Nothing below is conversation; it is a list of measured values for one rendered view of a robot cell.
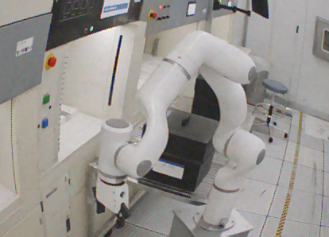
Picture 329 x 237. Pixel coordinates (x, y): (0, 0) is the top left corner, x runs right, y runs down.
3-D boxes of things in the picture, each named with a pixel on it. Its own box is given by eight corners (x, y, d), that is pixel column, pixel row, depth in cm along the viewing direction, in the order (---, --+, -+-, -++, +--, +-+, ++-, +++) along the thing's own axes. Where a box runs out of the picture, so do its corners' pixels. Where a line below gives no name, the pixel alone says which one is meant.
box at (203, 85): (232, 128, 277) (239, 90, 268) (188, 117, 283) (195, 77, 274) (238, 114, 303) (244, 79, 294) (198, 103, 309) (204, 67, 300)
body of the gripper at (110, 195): (134, 180, 119) (131, 211, 123) (110, 164, 126) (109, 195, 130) (114, 186, 114) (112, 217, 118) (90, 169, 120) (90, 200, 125)
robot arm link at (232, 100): (239, 171, 162) (209, 154, 172) (257, 149, 167) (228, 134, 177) (222, 64, 128) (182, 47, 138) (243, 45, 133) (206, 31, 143)
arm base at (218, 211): (241, 225, 173) (255, 192, 167) (206, 235, 165) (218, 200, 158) (222, 206, 189) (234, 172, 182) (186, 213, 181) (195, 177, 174)
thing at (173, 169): (136, 175, 206) (141, 141, 200) (158, 153, 231) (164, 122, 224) (193, 192, 198) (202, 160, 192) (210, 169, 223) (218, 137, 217)
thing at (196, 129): (202, 165, 192) (209, 137, 187) (137, 145, 200) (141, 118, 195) (219, 141, 218) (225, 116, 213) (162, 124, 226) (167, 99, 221)
